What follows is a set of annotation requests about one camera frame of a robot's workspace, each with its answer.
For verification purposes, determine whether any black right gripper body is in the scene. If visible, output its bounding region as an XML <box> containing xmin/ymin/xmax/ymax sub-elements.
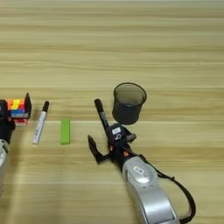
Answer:
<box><xmin>108</xmin><ymin>133</ymin><xmax>141</xmax><ymax>172</ymax></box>

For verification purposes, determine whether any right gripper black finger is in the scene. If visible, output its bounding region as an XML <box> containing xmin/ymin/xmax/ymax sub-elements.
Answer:
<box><xmin>87</xmin><ymin>134</ymin><xmax>114</xmax><ymax>165</ymax></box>

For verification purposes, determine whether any right gripper's small black box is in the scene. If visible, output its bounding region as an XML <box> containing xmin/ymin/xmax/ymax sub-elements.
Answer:
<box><xmin>105</xmin><ymin>122</ymin><xmax>130</xmax><ymax>146</ymax></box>

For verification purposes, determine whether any left gripper's small black box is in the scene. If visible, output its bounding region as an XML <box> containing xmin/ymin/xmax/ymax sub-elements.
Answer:
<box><xmin>0</xmin><ymin>99</ymin><xmax>9</xmax><ymax>118</ymax></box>

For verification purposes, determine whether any green eraser block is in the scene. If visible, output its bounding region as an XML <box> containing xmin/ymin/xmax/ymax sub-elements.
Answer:
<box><xmin>59</xmin><ymin>117</ymin><xmax>71</xmax><ymax>146</ymax></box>

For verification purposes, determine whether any white marker pen black cap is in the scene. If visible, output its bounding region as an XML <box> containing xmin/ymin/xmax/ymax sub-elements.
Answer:
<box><xmin>31</xmin><ymin>100</ymin><xmax>50</xmax><ymax>145</ymax></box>

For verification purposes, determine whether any black mesh pen cup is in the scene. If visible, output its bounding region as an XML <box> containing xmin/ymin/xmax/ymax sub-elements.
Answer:
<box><xmin>112</xmin><ymin>81</ymin><xmax>148</xmax><ymax>126</ymax></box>

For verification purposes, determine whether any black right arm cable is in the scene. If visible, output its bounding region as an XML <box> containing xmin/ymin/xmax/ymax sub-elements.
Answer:
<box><xmin>138</xmin><ymin>154</ymin><xmax>197</xmax><ymax>224</ymax></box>

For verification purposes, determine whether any gripper's small black box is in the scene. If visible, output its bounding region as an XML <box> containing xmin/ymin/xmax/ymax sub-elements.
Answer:
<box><xmin>0</xmin><ymin>99</ymin><xmax>9</xmax><ymax>118</ymax></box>
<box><xmin>105</xmin><ymin>122</ymin><xmax>130</xmax><ymax>146</ymax></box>

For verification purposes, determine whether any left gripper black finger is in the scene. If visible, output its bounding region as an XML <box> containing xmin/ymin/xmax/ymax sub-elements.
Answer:
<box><xmin>24</xmin><ymin>92</ymin><xmax>32</xmax><ymax>118</ymax></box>

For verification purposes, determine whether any multicoloured puzzle cube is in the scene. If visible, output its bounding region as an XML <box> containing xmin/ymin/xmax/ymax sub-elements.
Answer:
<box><xmin>6</xmin><ymin>98</ymin><xmax>30</xmax><ymax>127</ymax></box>

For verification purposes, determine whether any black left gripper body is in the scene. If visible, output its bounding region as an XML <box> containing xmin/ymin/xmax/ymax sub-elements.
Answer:
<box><xmin>0</xmin><ymin>113</ymin><xmax>30</xmax><ymax>144</ymax></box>

